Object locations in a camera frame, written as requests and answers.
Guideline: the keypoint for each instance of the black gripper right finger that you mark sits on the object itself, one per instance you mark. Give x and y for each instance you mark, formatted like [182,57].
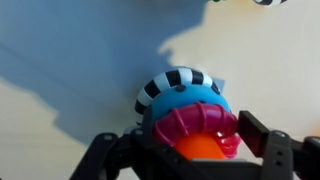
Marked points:
[278,156]

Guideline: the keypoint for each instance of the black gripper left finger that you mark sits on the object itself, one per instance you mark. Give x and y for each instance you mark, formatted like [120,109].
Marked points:
[106,156]

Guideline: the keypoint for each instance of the orange stacking pole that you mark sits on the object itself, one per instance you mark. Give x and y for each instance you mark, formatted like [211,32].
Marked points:
[200,148]

